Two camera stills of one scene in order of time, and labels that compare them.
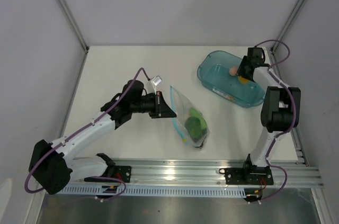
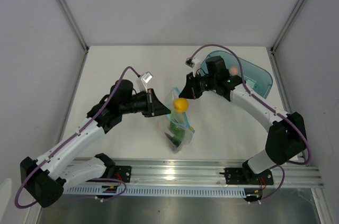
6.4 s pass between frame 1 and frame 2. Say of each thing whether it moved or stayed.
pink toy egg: stayed
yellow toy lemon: moved
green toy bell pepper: moved
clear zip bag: moved
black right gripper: moved
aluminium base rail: stayed
